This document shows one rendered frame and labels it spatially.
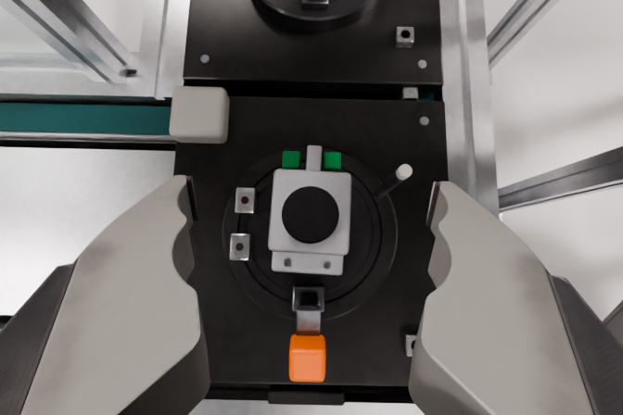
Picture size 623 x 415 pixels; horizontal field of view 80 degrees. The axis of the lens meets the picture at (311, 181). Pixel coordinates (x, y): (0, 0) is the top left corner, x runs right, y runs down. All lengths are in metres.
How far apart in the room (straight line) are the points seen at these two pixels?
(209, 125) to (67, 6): 0.13
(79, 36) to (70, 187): 0.16
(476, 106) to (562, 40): 0.23
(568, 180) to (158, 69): 0.36
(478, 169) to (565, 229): 0.18
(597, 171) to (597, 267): 0.23
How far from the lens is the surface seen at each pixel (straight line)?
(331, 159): 0.26
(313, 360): 0.22
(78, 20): 0.35
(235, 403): 0.35
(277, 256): 0.23
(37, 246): 0.46
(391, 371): 0.34
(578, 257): 0.53
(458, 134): 0.37
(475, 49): 0.41
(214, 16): 0.40
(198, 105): 0.33
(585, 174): 0.33
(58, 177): 0.46
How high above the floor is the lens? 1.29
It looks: 79 degrees down
